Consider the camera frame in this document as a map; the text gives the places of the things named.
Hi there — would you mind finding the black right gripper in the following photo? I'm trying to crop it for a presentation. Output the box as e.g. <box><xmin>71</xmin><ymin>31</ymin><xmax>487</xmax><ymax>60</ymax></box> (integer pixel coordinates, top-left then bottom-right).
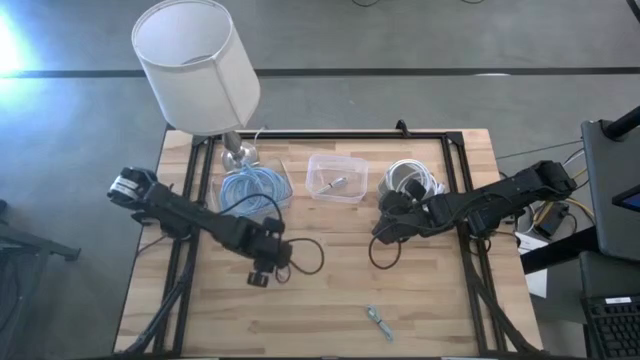
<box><xmin>372</xmin><ymin>179</ymin><xmax>439</xmax><ymax>246</ymax></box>

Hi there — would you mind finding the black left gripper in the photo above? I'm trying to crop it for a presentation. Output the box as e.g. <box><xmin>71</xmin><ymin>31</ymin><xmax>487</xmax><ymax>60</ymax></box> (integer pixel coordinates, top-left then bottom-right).
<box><xmin>247</xmin><ymin>217</ymin><xmax>296</xmax><ymax>289</ymax></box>

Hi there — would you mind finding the short pinkish braided cable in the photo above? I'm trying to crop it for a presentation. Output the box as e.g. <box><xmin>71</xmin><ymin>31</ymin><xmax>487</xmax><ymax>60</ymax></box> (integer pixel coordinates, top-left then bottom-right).
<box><xmin>316</xmin><ymin>175</ymin><xmax>350</xmax><ymax>196</ymax></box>

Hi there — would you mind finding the light blue cable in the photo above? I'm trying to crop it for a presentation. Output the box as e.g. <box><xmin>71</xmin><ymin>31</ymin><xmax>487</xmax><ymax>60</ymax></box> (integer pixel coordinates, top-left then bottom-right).
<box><xmin>219</xmin><ymin>162</ymin><xmax>294</xmax><ymax>219</ymax></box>
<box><xmin>222</xmin><ymin>160</ymin><xmax>294</xmax><ymax>216</ymax></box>

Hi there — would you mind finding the frosted plastic food container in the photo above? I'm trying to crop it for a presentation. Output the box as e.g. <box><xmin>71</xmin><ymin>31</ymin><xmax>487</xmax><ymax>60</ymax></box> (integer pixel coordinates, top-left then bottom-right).
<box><xmin>376</xmin><ymin>158</ymin><xmax>450</xmax><ymax>211</ymax></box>

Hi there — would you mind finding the clear plastic food container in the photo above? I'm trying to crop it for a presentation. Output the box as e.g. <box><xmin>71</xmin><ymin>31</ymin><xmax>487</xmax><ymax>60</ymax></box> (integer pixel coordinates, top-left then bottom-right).
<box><xmin>305</xmin><ymin>153</ymin><xmax>370</xmax><ymax>205</ymax></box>

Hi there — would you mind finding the clear acrylic box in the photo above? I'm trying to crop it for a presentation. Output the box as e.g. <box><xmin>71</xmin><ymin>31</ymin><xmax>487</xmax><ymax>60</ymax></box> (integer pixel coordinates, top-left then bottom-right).
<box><xmin>212</xmin><ymin>158</ymin><xmax>295</xmax><ymax>220</ymax></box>

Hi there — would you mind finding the white paper sheet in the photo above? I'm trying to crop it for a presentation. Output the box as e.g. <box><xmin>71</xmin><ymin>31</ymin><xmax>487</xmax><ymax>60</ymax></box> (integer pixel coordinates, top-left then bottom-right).
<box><xmin>513</xmin><ymin>231</ymin><xmax>550</xmax><ymax>300</ymax></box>

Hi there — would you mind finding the black power adapter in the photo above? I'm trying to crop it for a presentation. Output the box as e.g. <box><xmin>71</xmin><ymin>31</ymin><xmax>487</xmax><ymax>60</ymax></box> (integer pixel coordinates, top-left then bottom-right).
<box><xmin>533</xmin><ymin>202</ymin><xmax>570</xmax><ymax>239</ymax></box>

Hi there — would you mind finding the black stand beam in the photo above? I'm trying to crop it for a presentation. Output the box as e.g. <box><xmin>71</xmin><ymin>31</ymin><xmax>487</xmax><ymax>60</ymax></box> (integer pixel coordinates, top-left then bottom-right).
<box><xmin>519</xmin><ymin>227</ymin><xmax>601</xmax><ymax>275</ymax></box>

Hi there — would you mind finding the white shade table lamp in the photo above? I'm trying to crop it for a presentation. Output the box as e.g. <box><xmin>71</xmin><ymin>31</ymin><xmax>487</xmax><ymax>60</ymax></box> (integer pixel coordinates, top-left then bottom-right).
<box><xmin>130</xmin><ymin>0</ymin><xmax>262</xmax><ymax>174</ymax></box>

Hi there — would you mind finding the dark grey flat panel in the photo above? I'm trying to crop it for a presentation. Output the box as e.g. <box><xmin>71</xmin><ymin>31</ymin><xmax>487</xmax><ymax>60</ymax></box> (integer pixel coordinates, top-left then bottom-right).
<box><xmin>579</xmin><ymin>118</ymin><xmax>640</xmax><ymax>263</ymax></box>

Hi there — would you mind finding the black keyboard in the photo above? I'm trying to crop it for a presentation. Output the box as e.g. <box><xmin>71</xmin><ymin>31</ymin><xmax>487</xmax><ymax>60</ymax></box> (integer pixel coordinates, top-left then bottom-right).
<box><xmin>579</xmin><ymin>293</ymin><xmax>640</xmax><ymax>360</ymax></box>

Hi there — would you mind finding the black floor stand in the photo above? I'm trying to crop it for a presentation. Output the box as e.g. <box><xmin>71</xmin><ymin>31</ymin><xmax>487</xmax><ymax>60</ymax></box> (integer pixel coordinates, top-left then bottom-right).
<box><xmin>0</xmin><ymin>198</ymin><xmax>82</xmax><ymax>360</ymax></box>

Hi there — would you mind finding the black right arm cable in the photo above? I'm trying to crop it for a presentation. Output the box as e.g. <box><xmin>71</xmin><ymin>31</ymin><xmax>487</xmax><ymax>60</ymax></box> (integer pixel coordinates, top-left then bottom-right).
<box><xmin>368</xmin><ymin>233</ymin><xmax>403</xmax><ymax>271</ymax></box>

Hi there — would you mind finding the black aluminium table frame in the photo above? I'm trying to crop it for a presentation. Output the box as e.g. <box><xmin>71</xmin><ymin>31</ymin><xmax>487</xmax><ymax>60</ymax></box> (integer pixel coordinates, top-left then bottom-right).
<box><xmin>122</xmin><ymin>130</ymin><xmax>539</xmax><ymax>359</ymax></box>

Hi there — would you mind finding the short grey-blue bundled cable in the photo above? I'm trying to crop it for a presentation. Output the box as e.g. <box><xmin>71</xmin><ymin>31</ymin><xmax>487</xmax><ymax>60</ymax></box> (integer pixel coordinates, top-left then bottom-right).
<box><xmin>365</xmin><ymin>304</ymin><xmax>396</xmax><ymax>343</ymax></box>

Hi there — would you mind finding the yellow and white cable bundle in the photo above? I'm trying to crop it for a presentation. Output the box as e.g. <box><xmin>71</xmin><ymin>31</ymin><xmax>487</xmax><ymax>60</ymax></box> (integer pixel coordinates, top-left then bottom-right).
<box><xmin>529</xmin><ymin>149</ymin><xmax>596</xmax><ymax>226</ymax></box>

